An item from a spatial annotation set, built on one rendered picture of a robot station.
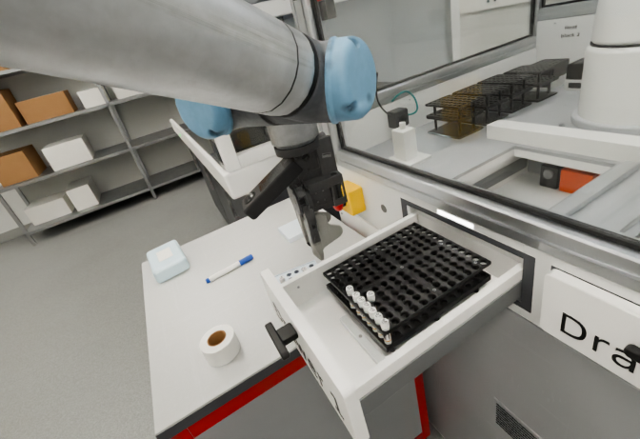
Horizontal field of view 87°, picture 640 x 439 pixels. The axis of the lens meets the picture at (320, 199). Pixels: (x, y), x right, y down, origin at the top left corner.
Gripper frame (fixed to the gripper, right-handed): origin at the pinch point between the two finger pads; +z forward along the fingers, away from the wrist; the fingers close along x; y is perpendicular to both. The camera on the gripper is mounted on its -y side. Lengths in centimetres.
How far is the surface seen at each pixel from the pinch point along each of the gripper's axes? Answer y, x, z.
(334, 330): -1.8, -8.9, 11.0
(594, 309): 27.3, -29.5, 3.9
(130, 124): -99, 395, 15
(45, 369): -139, 125, 94
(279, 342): -10.6, -13.4, 3.4
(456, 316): 13.6, -20.8, 5.2
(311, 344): -6.6, -17.6, 1.8
